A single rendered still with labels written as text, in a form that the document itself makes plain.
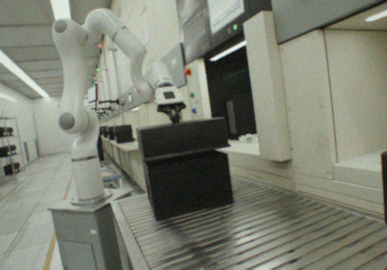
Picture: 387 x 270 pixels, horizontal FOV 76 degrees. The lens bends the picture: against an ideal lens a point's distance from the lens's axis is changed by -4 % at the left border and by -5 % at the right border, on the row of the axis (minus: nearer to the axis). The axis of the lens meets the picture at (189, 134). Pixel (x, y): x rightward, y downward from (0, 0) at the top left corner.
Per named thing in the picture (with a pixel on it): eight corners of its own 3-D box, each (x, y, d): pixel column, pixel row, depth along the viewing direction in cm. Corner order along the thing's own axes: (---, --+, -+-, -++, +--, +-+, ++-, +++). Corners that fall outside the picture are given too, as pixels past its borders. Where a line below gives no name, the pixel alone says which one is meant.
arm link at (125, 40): (99, 54, 113) (146, 104, 114) (120, 25, 106) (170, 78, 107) (111, 53, 121) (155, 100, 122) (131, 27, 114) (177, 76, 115)
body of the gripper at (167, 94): (152, 83, 104) (158, 102, 97) (177, 81, 106) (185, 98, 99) (153, 97, 109) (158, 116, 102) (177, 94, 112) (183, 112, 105)
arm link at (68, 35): (96, 132, 122) (80, 135, 106) (73, 133, 123) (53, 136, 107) (89, 24, 118) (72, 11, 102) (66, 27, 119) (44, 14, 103)
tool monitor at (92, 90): (89, 109, 440) (85, 88, 438) (118, 105, 459) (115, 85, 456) (89, 107, 402) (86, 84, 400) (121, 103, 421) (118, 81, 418)
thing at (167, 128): (137, 151, 108) (133, 120, 107) (204, 141, 115) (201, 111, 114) (143, 162, 80) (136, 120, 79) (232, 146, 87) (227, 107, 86)
